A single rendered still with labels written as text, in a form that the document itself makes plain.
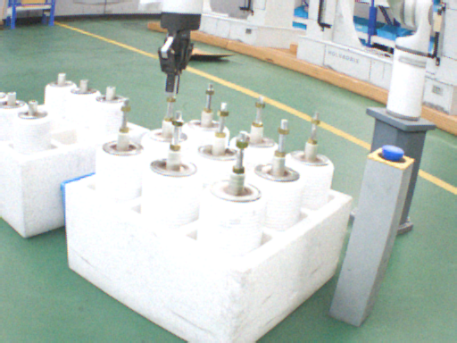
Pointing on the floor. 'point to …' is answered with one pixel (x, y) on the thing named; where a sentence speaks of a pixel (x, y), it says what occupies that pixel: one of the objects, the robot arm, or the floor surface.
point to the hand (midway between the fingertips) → (172, 84)
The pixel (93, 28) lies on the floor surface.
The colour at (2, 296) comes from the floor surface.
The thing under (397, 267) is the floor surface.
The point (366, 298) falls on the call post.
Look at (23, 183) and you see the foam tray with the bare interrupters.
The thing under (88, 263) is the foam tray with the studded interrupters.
